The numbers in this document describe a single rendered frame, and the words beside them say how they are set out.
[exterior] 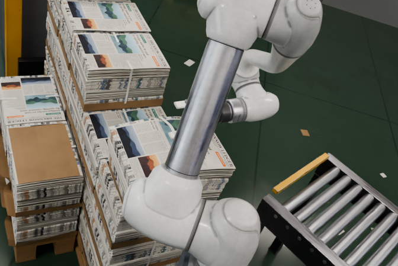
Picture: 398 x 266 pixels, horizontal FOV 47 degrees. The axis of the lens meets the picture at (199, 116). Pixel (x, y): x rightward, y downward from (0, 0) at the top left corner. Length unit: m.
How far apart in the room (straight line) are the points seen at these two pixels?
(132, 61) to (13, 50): 1.31
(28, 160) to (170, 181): 1.06
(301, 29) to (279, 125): 2.64
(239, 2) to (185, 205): 0.55
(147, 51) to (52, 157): 0.65
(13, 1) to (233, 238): 2.19
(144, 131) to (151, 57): 0.51
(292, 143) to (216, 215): 2.47
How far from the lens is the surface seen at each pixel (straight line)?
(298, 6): 1.17
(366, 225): 2.17
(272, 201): 2.01
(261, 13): 1.18
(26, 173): 2.13
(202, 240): 1.27
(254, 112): 1.68
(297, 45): 1.23
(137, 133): 1.68
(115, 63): 2.02
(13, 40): 3.17
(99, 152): 1.92
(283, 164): 3.45
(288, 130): 3.78
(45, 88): 2.57
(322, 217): 2.07
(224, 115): 1.63
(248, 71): 1.69
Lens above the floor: 2.20
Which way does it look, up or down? 38 degrees down
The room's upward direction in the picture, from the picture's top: 19 degrees clockwise
